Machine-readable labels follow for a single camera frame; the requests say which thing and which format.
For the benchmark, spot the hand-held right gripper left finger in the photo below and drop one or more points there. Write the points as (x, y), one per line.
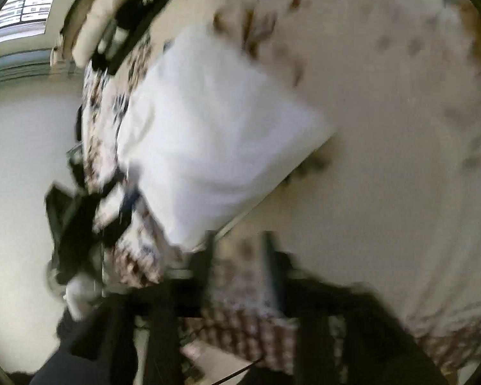
(205, 276)

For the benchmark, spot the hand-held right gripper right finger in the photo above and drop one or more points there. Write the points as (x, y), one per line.
(273, 276)

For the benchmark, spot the printed bed sheet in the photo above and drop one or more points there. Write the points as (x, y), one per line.
(384, 176)

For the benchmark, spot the pile of beige and black clothes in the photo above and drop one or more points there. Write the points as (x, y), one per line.
(96, 20)

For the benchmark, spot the white garment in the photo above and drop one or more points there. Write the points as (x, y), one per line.
(208, 136)

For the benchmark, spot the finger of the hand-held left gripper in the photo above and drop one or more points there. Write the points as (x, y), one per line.
(120, 212)

